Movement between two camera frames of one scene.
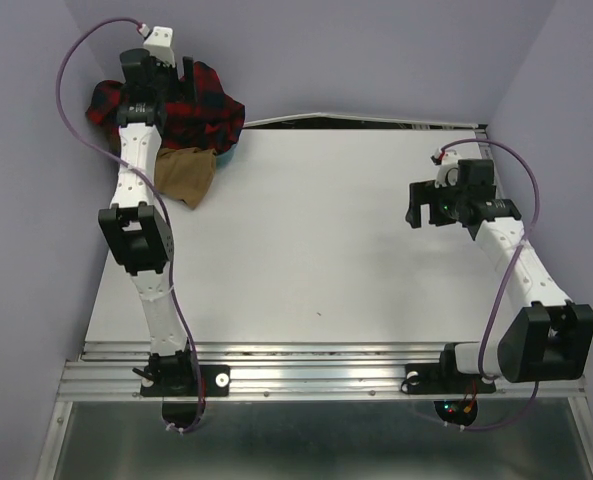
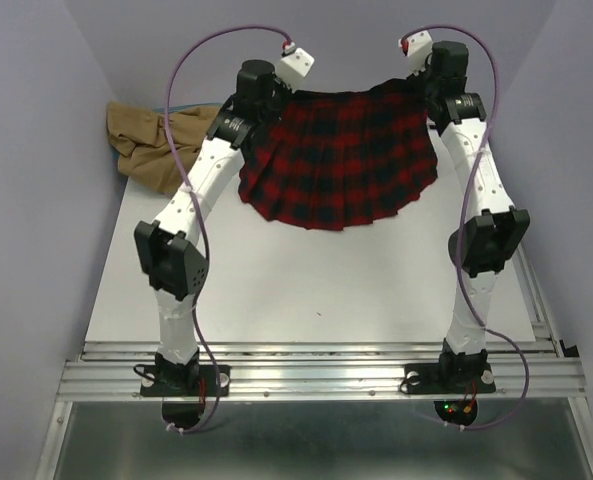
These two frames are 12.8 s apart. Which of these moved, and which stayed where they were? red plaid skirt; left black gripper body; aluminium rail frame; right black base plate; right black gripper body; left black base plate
Moved: red plaid skirt; left black gripper body; right black gripper body
Stayed: aluminium rail frame; left black base plate; right black base plate
